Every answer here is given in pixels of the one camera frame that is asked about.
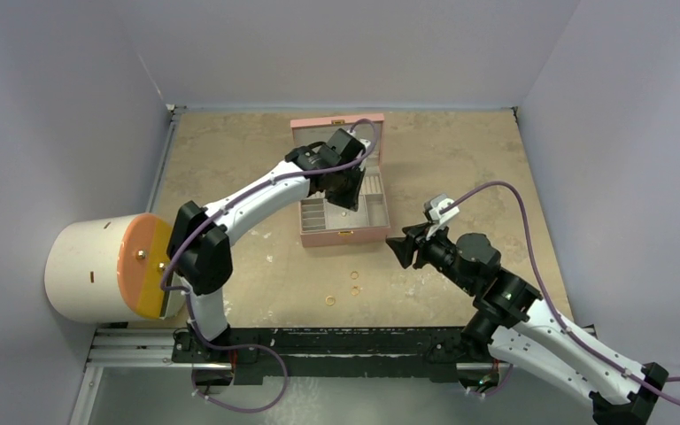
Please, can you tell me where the pink jewelry box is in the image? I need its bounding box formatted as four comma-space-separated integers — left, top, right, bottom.
290, 112, 390, 247

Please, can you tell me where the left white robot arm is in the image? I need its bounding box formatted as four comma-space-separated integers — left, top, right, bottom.
160, 128, 380, 362

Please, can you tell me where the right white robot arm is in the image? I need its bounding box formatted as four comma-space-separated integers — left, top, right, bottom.
385, 223, 668, 424

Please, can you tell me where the white cylinder orange lid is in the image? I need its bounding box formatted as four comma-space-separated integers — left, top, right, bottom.
44, 212, 184, 324

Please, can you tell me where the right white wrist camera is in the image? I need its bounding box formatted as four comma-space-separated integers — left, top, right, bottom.
423, 193, 460, 240

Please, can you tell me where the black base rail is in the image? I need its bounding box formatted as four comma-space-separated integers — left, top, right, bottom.
172, 327, 508, 391

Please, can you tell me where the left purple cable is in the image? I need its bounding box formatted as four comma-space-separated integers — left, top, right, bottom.
159, 119, 381, 353

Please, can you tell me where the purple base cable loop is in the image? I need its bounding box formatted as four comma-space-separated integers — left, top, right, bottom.
191, 345, 290, 415

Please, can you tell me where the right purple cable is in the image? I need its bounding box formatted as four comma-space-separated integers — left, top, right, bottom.
439, 180, 680, 418

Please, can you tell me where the aluminium rail frame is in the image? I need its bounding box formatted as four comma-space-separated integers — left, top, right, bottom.
84, 328, 200, 369

